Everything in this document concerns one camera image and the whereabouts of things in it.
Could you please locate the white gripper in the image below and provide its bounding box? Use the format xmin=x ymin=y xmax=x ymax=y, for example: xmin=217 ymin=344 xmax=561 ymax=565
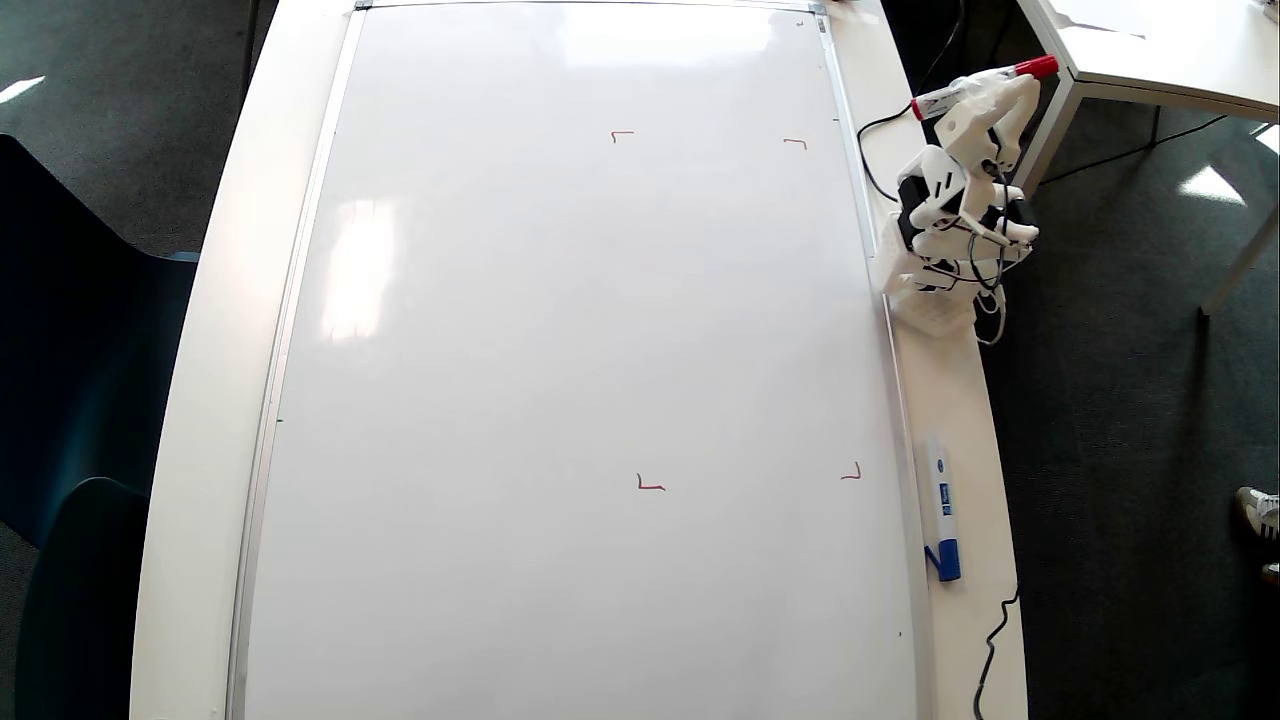
xmin=935 ymin=78 xmax=1043 ymax=175

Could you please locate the red whiteboard marker pen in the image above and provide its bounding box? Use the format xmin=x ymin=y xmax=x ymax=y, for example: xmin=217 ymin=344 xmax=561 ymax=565
xmin=910 ymin=66 xmax=1021 ymax=122

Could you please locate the white five-joint robot arm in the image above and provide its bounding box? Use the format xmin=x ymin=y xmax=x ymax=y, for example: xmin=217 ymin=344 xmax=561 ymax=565
xmin=893 ymin=143 xmax=1041 ymax=297

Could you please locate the blue and white whiteboard marker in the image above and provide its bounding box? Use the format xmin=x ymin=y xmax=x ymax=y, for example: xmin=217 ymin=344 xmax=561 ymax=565
xmin=922 ymin=432 xmax=963 ymax=584

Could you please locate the white side table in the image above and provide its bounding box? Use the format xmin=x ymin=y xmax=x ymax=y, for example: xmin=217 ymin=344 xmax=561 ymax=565
xmin=1015 ymin=0 xmax=1280 ymax=316

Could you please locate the dark blue chair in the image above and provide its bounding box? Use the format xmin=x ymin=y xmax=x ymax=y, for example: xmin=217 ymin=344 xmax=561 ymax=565
xmin=0 ymin=133 xmax=201 ymax=720

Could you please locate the black floor cable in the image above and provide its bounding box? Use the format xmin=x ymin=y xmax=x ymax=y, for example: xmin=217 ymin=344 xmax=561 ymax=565
xmin=1038 ymin=115 xmax=1229 ymax=187

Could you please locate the black camera cable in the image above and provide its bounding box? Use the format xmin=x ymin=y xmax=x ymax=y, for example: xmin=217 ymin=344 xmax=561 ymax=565
xmin=856 ymin=0 xmax=966 ymax=206

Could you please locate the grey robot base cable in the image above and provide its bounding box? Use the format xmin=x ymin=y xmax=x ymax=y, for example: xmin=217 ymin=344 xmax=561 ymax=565
xmin=973 ymin=283 xmax=1008 ymax=347

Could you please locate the white perforated robot base mount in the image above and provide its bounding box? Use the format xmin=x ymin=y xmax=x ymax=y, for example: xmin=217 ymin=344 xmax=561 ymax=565
xmin=870 ymin=213 xmax=981 ymax=338

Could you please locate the white whiteboard with aluminium frame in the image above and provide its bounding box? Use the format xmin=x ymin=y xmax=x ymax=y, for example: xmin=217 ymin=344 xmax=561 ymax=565
xmin=225 ymin=0 xmax=936 ymax=720

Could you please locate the thin black table cable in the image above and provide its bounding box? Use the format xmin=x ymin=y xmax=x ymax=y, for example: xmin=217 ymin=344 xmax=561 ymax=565
xmin=973 ymin=585 xmax=1021 ymax=720

